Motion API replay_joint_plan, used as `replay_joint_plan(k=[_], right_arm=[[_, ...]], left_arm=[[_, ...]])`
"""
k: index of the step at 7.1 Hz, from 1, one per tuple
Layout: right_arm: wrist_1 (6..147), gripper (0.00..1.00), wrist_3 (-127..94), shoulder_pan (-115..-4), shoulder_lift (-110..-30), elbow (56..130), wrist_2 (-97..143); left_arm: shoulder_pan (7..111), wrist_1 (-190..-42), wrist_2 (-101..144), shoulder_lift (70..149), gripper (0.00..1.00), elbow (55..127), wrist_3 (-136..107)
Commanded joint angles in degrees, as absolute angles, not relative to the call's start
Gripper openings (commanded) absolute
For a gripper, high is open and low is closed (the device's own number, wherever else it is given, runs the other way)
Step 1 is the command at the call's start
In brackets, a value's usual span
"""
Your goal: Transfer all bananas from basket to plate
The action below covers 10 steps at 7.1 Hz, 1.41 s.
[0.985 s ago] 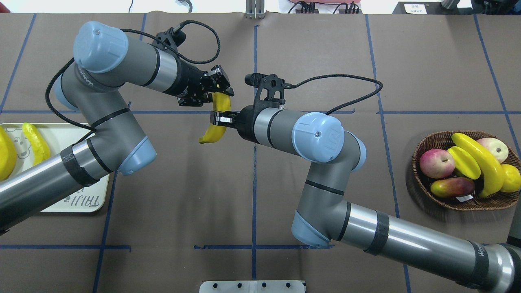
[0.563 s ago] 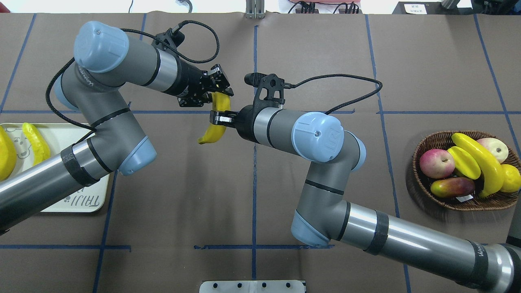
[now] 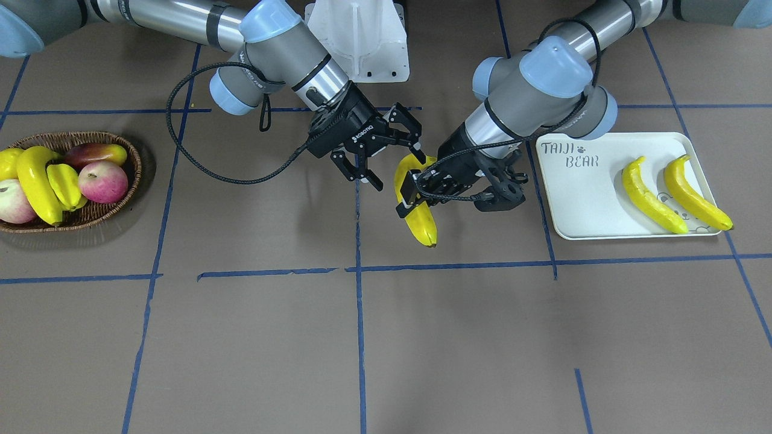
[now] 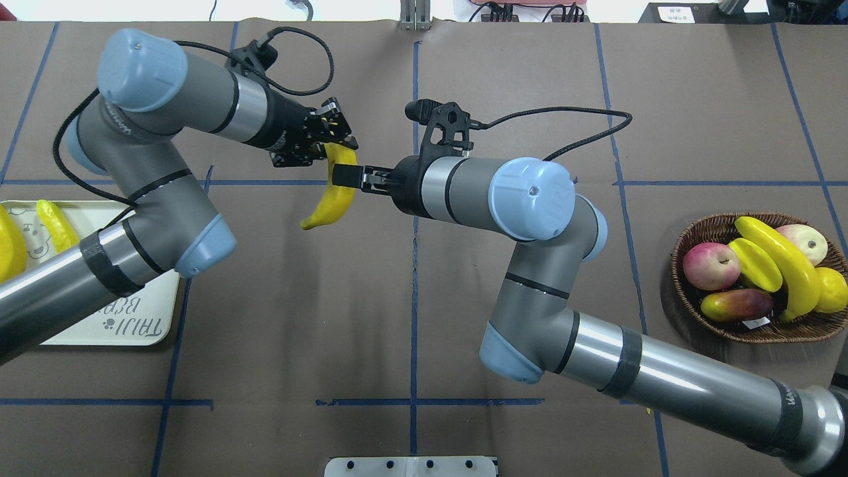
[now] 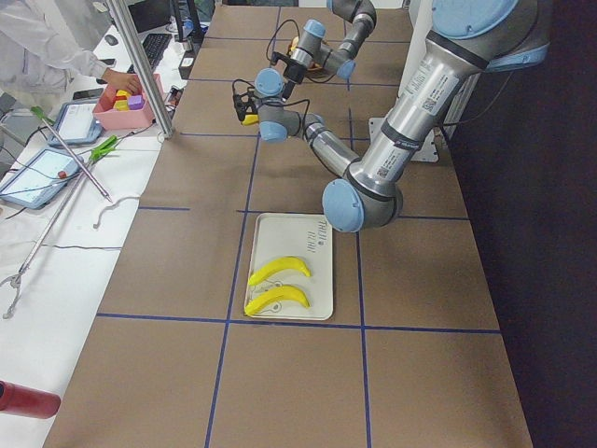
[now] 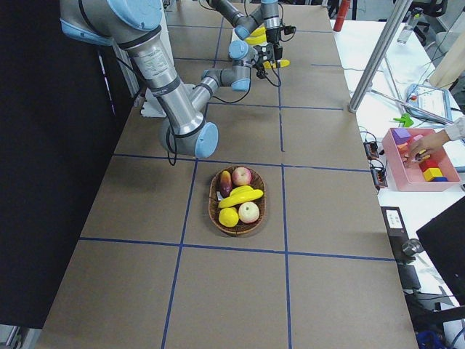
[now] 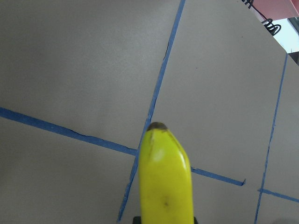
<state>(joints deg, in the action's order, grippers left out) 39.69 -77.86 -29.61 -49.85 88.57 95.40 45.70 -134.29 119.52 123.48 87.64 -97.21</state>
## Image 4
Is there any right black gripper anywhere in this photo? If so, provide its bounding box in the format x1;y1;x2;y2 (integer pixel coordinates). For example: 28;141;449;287
331;158;431;218

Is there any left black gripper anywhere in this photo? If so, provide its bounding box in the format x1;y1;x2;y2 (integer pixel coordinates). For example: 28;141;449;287
268;97;358;167

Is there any yellow banana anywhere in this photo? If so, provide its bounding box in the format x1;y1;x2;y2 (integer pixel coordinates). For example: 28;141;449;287
1;205;27;283
734;215;821;323
299;144;358;231
36;199;81;254

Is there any yellow banana front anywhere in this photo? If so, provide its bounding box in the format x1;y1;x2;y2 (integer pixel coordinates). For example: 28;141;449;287
36;199;81;254

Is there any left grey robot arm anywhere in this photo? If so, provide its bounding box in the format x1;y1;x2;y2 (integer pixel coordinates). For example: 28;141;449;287
1;27;358;363

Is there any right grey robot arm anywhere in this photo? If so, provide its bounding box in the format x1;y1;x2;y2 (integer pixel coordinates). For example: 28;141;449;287
329;156;846;476

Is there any brown wicker basket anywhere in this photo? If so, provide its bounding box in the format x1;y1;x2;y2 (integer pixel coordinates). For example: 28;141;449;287
665;213;846;344

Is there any cream bear tray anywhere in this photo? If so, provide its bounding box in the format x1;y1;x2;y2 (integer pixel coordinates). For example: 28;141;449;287
2;200;180;346

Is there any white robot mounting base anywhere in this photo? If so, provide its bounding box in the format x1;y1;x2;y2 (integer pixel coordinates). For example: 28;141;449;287
323;456;500;476

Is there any black label box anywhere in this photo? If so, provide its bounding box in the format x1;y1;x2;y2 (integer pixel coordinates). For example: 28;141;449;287
638;1;772;25

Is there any pink white apple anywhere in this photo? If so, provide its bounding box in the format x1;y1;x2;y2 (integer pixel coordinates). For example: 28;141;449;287
682;242;741;291

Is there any red yellow mango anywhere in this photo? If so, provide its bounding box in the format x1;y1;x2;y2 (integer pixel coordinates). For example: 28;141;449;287
700;289;774;323

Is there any pale white apple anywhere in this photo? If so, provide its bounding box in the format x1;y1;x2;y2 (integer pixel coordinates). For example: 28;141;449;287
776;224;829;266

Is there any yellow banana back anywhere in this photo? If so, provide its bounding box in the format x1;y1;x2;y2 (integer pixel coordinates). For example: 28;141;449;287
734;215;821;323

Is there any yellow lemon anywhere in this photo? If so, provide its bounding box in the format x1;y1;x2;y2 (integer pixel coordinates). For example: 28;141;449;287
814;268;847;314

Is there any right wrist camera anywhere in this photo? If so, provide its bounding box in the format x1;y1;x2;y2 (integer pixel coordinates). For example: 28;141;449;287
405;99;485;164

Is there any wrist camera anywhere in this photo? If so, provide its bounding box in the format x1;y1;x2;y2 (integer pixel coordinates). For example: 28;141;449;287
405;99;485;164
225;40;278;76

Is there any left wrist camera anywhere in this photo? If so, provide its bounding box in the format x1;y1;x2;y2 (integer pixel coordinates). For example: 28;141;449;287
225;40;278;76

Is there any aluminium frame post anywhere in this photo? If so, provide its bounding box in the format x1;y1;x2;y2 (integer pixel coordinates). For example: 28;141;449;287
399;0;433;31

